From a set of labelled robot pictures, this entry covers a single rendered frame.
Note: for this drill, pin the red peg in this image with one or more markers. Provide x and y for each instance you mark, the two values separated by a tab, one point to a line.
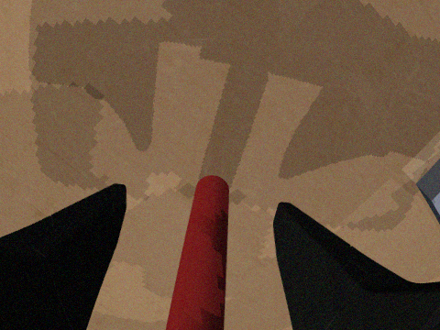
198	300

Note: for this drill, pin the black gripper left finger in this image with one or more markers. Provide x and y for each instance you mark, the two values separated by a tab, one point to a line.
51	271

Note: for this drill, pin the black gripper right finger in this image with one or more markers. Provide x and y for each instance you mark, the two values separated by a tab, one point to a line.
330	285

